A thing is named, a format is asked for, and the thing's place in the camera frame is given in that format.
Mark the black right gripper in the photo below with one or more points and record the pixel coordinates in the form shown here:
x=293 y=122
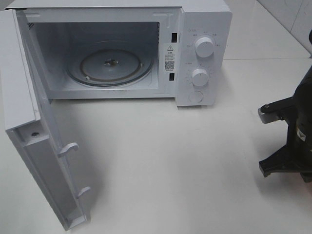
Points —
x=297 y=112

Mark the white microwave door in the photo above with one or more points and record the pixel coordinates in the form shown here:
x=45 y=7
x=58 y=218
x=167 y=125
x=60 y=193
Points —
x=29 y=120

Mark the white microwave oven body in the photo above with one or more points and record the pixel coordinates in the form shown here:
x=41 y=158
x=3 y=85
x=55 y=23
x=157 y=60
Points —
x=171 y=27

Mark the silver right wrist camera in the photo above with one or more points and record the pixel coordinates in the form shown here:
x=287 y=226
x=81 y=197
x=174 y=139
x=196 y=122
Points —
x=269 y=114

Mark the upper white power knob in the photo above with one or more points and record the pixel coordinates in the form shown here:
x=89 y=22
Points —
x=204 y=46

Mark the round white door-open button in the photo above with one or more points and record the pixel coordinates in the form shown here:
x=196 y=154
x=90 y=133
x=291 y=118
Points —
x=196 y=97

